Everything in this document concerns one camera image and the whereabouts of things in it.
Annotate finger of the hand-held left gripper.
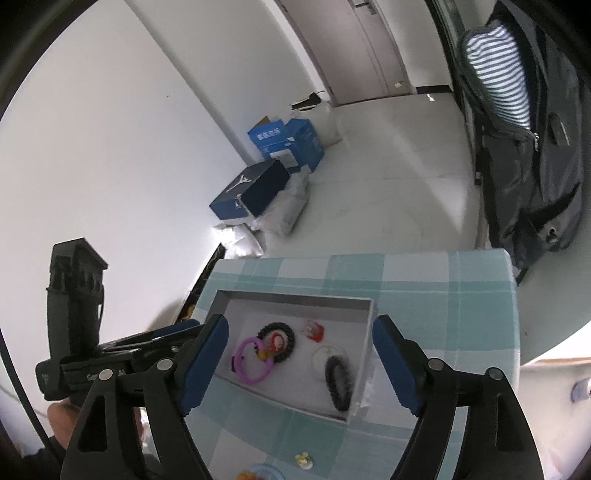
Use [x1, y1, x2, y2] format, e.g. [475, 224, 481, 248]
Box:
[150, 320, 206, 341]
[99, 336, 185, 358]

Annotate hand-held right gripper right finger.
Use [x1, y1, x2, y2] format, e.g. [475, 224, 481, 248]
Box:
[372, 315, 541, 480]

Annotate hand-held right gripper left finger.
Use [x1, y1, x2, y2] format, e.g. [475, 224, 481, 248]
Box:
[60, 315, 229, 480]

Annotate pink ring hair tie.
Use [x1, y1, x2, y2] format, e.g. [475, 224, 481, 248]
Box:
[235, 337, 274, 385]

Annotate black toy tire with hub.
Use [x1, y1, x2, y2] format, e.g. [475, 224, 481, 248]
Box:
[257, 322, 296, 363]

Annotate grey cardboard box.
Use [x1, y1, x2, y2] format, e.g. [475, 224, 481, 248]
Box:
[210, 290, 377, 424]

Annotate person's left forearm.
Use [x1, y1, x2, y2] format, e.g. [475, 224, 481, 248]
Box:
[18, 445, 70, 480]

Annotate person's left hand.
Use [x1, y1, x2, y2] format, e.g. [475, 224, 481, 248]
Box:
[46, 401, 88, 455]

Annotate teal checkered tablecloth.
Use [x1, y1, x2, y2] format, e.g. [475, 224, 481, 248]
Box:
[185, 249, 522, 480]

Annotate white parcel bag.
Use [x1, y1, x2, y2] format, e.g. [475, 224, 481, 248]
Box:
[215, 224, 265, 258]

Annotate dark blue shoe box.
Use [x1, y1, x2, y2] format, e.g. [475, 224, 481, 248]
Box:
[209, 160, 291, 220]

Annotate clear plastic bags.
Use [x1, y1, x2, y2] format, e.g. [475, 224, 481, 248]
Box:
[249, 173, 310, 238]

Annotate blue cardboard box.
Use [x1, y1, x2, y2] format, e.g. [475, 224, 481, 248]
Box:
[247, 117, 326, 174]

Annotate black backpack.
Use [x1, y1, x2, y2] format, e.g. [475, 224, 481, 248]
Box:
[457, 0, 585, 284]

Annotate white plastic container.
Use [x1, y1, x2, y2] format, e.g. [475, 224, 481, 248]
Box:
[291, 92, 343, 148]

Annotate striped shirt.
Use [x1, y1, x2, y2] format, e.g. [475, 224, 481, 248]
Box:
[464, 23, 532, 132]

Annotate grey door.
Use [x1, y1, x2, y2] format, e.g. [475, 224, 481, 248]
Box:
[279, 0, 411, 107]

